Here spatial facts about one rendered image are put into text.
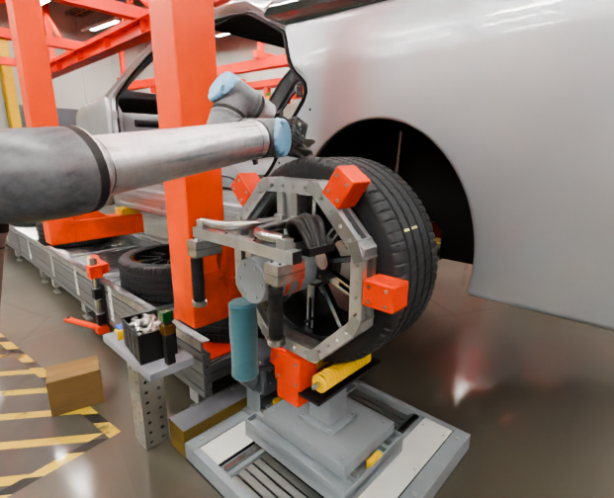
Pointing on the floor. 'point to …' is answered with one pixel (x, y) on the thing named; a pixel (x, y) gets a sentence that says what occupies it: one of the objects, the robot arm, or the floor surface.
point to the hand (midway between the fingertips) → (307, 154)
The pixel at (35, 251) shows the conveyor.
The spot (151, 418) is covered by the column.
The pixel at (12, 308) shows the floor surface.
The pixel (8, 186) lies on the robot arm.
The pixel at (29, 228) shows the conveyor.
